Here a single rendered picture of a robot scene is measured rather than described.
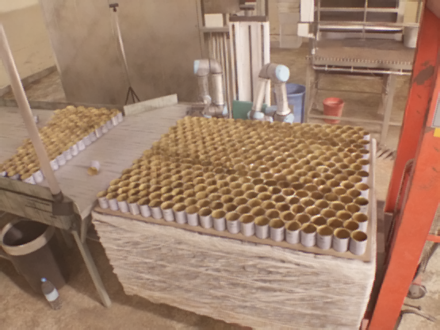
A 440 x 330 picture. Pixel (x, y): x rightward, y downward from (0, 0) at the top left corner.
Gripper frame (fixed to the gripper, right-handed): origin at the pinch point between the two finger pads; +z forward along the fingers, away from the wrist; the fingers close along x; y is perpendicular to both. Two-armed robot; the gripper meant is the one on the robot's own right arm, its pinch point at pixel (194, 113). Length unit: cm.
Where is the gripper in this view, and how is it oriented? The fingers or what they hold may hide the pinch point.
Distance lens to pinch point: 278.8
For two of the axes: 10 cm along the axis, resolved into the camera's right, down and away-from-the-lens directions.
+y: 1.1, 8.6, 5.0
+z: -3.0, 5.1, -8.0
